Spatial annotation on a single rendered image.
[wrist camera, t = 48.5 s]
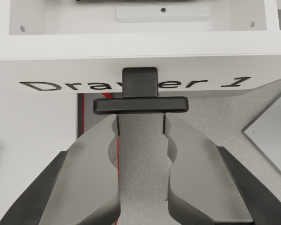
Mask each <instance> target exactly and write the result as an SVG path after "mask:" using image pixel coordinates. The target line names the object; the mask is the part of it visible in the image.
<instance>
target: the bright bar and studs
mask: <svg viewBox="0 0 281 225"><path fill-rule="evenodd" d="M209 16H210V9H209V5H177V6H128V7H117V20H118V23H138V22H185V21H207V19H208V18H209Z"/></svg>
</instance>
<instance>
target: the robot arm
mask: <svg viewBox="0 0 281 225"><path fill-rule="evenodd" d="M162 133H163V134H164V135H165V136H166V137H167V139H168V148H167V156H168V157H169V158H170V160H171V161H172V163H173V164H172V165H171V166H170V168H169V181H168V192H167V194H168V211H169V214H170V216H171V217H172V218H173V219H174V220H176V221H177V222H178V223H180V224H181V225H281V202H280V201H279V200H278V199H277V198H276V196H275V195H274V194H273V193H272V192H271V191H270V190H269V189H268V188H267V187H266V186H265V185H264V184H263V183H262V182H261V181H260V180H259V179H258V178H257V177H256V176H254V175H253V174H252V173H251V172H250V171H249V170H248V169H247V168H246V167H245V166H244V165H243V164H242V163H241V162H240V161H239V160H237V159H236V158H235V157H234V156H233V155H232V154H231V153H230V152H229V151H228V150H227V149H226V148H225V147H224V146H217V145H216V144H215V143H214V142H213V141H212V140H211V139H210V138H209V137H208V136H206V135H205V134H204V133H202V132H201V131H200V130H198V129H197V128H195V127H194V126H192V125H190V124H189V123H187V122H185V121H184V120H182V119H181V118H179V117H177V116H176V115H174V114H172V113H169V112H167V113H163V114H162ZM118 136H120V119H119V114H118V115H117V114H111V115H109V116H108V117H106V118H105V119H103V120H102V121H101V122H99V123H98V124H96V125H95V126H93V127H92V128H90V129H89V130H88V131H86V132H85V133H84V134H83V135H81V136H80V137H79V138H78V139H77V140H76V141H75V142H74V143H73V144H72V145H71V146H70V147H69V148H68V149H67V150H66V151H60V152H59V153H58V155H57V156H56V157H55V158H54V159H53V160H52V161H51V162H50V163H49V164H48V166H47V167H46V168H45V169H44V170H43V171H42V172H41V173H40V174H39V175H38V177H37V178H36V179H35V180H34V181H33V182H32V183H31V184H30V185H29V186H28V187H27V188H26V189H25V190H24V191H23V193H22V194H21V195H20V196H19V197H18V198H17V199H16V201H15V202H14V203H13V204H12V206H11V207H10V208H9V209H8V211H7V212H6V213H5V215H4V216H3V217H2V219H1V220H0V225H112V224H113V223H114V222H115V221H116V220H118V218H119V217H120V214H121V205H120V187H119V178H118V170H117V168H116V167H115V166H114V165H113V163H114V161H115V160H116V158H117V148H116V139H117V138H118Z"/></svg>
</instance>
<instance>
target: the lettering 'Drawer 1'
mask: <svg viewBox="0 0 281 225"><path fill-rule="evenodd" d="M249 78H251V77H241V78H235V79H241V80H239V81H237V82H235V83H233V84H231V85H227V86H221V87H239V86H240V85H237V84H239V83H241V82H243V81H245V80H247V79H249ZM235 79H234V80H235ZM207 81H208V80H202V81H192V82H191V83H189V84H188V85H187V86H186V88H190V87H191V86H192V85H193V84H195V83H199V82H207ZM19 83H21V84H23V85H26V86H28V87H31V88H34V89H36V90H39V91H56V90H61V89H62V88H61V87H60V86H58V85H56V84H53V83H46V82H19ZM30 83H41V84H48V85H51V86H54V87H56V89H49V90H42V89H39V88H37V87H35V86H33V85H30ZM165 83H177V84H165ZM92 84H102V85H97V86H90V89H94V90H105V89H108V90H109V89H112V88H111V87H110V85H109V84H106V83H88V85H92ZM117 84H118V85H120V86H121V87H122V83H117ZM65 85H66V86H68V87H70V88H71V89H73V90H78V89H76V88H75V87H73V85H82V84H81V83H73V84H69V83H65ZM169 85H181V82H178V81H166V82H162V83H159V84H158V87H159V88H177V87H178V86H177V87H163V86H169ZM95 87H106V88H95Z"/></svg>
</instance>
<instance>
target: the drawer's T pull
mask: <svg viewBox="0 0 281 225"><path fill-rule="evenodd" d="M158 95H159V93H158V70H157V68H156V67H126V68H123V70H122V96H123V98H98V99H94V100H93V103H92V111H93V113H94V114H97V115H111V114H151V113H185V112H187V111H188V110H189V101H188V98H187V97H184V96H168V97H158Z"/></svg>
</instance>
